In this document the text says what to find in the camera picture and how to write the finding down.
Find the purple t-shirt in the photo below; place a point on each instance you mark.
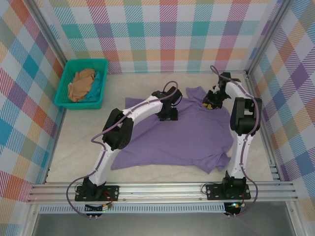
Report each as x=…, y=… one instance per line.
x=172, y=142

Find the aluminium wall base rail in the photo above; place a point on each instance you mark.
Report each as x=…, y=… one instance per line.
x=172, y=72

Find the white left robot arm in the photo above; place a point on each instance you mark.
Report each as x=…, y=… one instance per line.
x=145, y=108

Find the teal plastic basket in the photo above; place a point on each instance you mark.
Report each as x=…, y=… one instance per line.
x=81, y=61

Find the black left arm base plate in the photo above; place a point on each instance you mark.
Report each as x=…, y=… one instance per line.
x=110, y=193

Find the aluminium mounting rail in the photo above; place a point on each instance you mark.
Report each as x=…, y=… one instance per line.
x=160, y=190

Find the aluminium frame post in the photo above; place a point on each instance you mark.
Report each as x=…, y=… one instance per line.
x=268, y=34
x=46, y=29

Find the teal t-shirt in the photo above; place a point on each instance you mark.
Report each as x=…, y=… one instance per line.
x=97, y=87

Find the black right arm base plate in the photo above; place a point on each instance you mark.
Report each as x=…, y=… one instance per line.
x=212, y=191

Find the tan t-shirt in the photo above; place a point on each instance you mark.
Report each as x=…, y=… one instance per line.
x=81, y=83

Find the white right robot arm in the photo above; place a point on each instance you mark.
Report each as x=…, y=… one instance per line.
x=237, y=157

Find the aluminium side base rail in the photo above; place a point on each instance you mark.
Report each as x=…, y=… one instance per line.
x=55, y=147
x=261, y=123

